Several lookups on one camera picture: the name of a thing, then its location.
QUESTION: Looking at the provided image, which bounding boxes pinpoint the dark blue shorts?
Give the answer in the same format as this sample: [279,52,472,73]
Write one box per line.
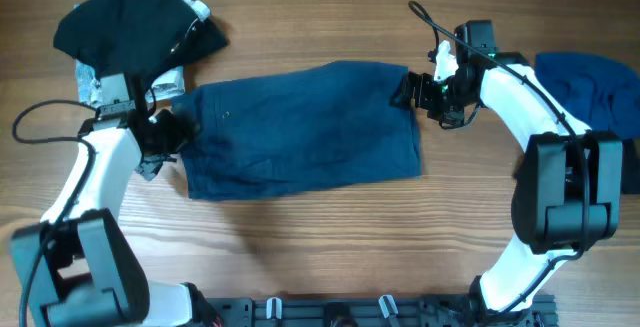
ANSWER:
[171,61,422,201]

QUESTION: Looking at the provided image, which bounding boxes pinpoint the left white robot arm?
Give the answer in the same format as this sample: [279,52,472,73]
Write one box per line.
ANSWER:
[10,74,207,326]

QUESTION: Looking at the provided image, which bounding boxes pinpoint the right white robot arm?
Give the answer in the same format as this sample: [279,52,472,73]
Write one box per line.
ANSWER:
[391,20,623,319]

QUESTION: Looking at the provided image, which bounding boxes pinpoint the white grey folded garment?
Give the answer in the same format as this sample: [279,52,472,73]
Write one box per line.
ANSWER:
[75,0,211,108]

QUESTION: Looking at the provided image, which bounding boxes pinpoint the black folded garment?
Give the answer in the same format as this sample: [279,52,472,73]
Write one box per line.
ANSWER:
[53,0,228,84]

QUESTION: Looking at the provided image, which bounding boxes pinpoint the blue crumpled garment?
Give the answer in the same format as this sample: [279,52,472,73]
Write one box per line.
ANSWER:
[534,52,639,140]

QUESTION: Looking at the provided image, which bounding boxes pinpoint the black garment with print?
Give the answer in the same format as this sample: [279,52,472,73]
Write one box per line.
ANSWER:
[621,138,639,195]

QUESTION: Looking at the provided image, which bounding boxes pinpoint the black mounting rail base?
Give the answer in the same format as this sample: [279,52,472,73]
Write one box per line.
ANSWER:
[209,294,559,327]

